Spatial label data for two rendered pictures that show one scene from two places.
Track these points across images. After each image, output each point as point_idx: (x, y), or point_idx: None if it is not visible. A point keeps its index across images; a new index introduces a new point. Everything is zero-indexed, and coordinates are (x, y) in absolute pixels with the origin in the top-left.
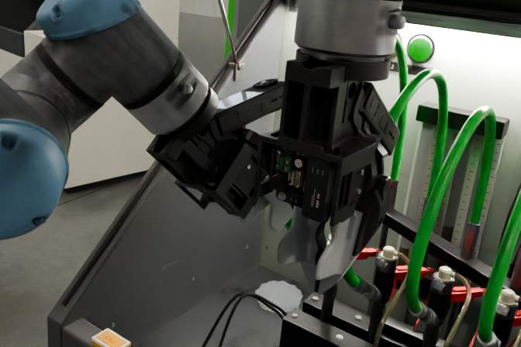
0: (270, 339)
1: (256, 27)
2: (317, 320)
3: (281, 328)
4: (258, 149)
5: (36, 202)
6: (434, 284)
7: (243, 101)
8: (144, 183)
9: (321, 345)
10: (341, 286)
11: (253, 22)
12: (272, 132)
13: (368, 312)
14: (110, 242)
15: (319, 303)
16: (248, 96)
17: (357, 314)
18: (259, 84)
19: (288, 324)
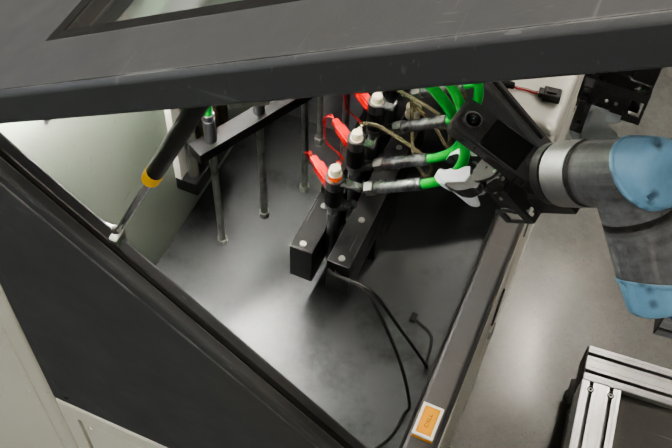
0: (257, 333)
1: (43, 182)
2: (341, 239)
3: (231, 326)
4: (647, 103)
5: None
6: (394, 108)
7: (519, 134)
8: (283, 390)
9: (367, 237)
10: (150, 259)
11: (26, 185)
12: (638, 91)
13: (223, 223)
14: (342, 436)
15: (309, 239)
16: (503, 131)
17: (316, 206)
18: (476, 124)
19: (352, 265)
